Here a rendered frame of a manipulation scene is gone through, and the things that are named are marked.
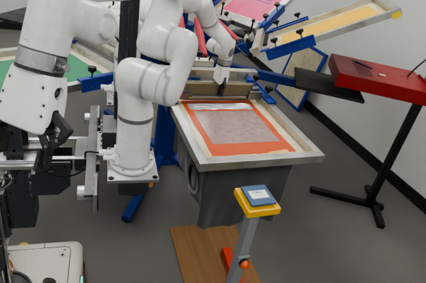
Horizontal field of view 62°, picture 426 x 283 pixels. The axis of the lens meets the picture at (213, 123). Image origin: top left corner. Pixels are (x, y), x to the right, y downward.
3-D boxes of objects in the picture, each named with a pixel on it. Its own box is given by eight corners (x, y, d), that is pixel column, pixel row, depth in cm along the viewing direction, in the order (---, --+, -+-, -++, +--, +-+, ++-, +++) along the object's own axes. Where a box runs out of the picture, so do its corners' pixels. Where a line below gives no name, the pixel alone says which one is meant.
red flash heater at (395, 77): (407, 84, 266) (414, 69, 260) (429, 109, 225) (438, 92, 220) (326, 66, 271) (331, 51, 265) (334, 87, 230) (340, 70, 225)
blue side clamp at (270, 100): (273, 112, 196) (276, 101, 193) (265, 112, 194) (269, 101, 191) (251, 89, 220) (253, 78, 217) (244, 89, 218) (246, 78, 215)
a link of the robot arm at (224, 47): (195, 24, 160) (208, 55, 177) (217, 32, 153) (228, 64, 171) (207, 11, 162) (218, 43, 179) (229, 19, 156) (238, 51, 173)
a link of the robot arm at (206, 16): (182, 3, 136) (156, -7, 143) (199, 41, 153) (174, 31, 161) (208, -24, 140) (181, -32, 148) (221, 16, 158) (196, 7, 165)
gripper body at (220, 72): (214, 58, 185) (210, 77, 191) (220, 65, 177) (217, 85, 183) (227, 58, 188) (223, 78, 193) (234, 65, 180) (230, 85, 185)
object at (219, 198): (276, 221, 182) (300, 152, 161) (192, 233, 165) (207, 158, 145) (273, 217, 184) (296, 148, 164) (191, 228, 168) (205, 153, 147)
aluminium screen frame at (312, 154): (322, 162, 157) (326, 155, 155) (198, 172, 135) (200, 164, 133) (250, 87, 220) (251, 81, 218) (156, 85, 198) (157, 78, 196)
